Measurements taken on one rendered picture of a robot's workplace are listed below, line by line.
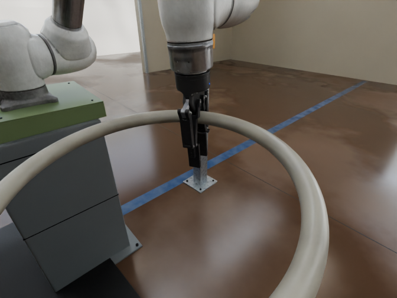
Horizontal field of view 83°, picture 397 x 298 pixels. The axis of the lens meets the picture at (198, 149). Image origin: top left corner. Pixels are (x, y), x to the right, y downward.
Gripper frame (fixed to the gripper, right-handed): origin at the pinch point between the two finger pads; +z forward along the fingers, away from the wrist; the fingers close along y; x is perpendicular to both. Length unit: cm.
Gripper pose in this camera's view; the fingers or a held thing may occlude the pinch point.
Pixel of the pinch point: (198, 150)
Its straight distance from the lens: 58.6
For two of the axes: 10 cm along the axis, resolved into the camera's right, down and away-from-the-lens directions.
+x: 9.3, 1.5, -3.3
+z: 0.6, 8.3, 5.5
